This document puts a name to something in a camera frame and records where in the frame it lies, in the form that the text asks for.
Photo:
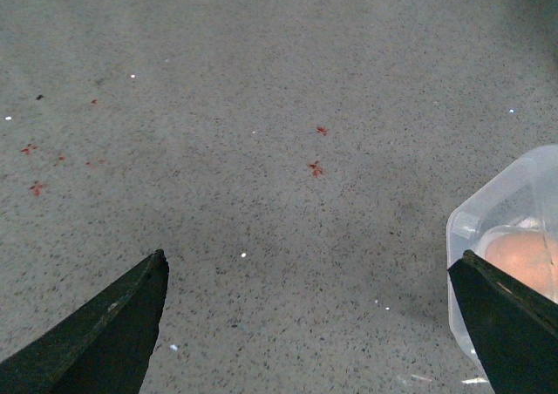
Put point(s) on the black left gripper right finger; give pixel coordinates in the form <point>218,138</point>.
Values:
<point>513,328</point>

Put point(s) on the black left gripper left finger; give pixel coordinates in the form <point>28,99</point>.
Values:
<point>103,347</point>

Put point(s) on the clear plastic egg box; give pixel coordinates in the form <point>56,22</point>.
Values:
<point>523,197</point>

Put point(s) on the brown egg front left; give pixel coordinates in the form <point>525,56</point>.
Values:
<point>529,257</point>

